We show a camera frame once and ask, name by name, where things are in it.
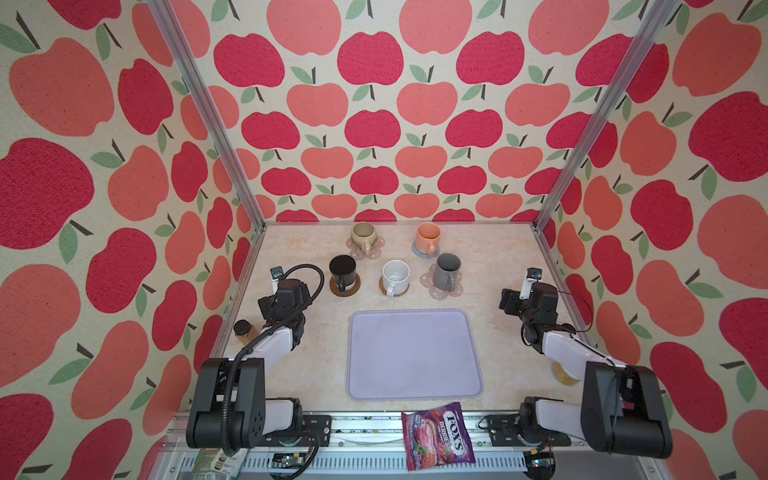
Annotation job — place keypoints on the left corner aluminium post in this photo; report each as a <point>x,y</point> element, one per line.
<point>170,27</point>

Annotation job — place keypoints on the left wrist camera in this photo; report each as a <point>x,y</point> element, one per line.
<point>276,273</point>

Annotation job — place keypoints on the purple Fox's candy bag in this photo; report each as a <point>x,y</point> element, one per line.
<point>436,437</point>

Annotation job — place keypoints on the cream beige mug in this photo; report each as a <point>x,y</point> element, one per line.
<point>364,235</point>

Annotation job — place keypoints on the lavender tray mat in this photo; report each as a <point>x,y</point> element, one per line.
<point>412,355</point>

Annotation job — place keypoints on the yellow jar white lid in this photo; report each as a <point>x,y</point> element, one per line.
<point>562,376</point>

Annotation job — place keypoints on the grey woven round coaster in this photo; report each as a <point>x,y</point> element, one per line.
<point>425,255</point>

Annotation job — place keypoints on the right corner aluminium post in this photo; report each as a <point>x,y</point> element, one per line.
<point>650,27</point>

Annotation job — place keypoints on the green snack packet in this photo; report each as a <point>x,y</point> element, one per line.
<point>211,464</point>

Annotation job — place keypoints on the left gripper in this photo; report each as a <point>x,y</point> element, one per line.
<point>267,307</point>

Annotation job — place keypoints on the brown spice jar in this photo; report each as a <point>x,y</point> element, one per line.
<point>245,332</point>

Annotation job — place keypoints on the white mug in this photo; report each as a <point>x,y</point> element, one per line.
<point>396,271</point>

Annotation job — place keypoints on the aluminium front rail frame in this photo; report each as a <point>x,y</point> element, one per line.
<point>370,445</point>

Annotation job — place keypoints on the woven rattan round coaster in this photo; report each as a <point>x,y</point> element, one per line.
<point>392,290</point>

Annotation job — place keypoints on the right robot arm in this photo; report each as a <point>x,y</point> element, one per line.
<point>621,409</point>

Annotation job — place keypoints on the black mug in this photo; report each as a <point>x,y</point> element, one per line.
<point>343,270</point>

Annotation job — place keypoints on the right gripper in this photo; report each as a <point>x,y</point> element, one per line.
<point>511,301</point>

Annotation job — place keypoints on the brown wooden round coaster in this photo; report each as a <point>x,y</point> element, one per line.
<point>348,291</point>

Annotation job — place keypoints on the corner aluminium post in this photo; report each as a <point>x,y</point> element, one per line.
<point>650,27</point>
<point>170,27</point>

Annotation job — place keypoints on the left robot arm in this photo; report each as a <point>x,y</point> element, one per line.
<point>230,410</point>

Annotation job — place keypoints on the peach orange mug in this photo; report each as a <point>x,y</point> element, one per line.
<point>428,237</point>

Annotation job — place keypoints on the grey mug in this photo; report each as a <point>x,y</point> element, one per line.
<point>445,277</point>

